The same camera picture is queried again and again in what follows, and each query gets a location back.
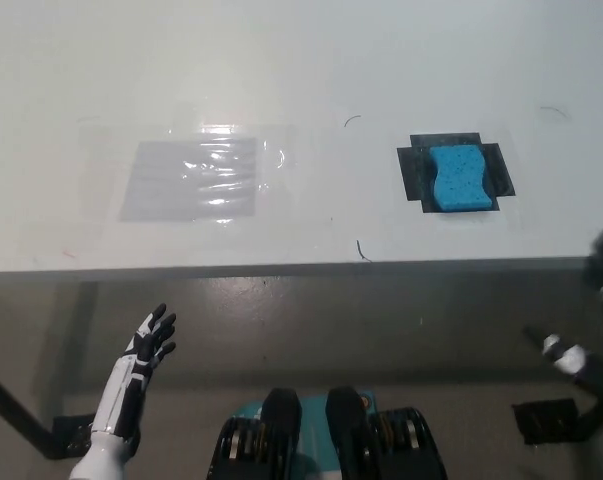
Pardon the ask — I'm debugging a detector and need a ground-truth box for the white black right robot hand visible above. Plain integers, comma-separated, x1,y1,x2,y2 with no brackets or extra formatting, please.
524,227,603,397

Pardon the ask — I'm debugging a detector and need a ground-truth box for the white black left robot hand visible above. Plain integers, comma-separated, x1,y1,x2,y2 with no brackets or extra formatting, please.
122,302,178,389

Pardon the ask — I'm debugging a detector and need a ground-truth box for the blue wavy sponge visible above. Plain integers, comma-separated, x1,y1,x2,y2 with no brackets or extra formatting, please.
428,144,496,212

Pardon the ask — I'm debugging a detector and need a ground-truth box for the black metal table leg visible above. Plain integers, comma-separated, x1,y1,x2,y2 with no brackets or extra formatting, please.
0,362,63,460
578,388,603,444

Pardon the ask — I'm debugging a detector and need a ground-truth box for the black tape square mark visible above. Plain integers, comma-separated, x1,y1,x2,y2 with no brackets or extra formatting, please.
396,131,517,215

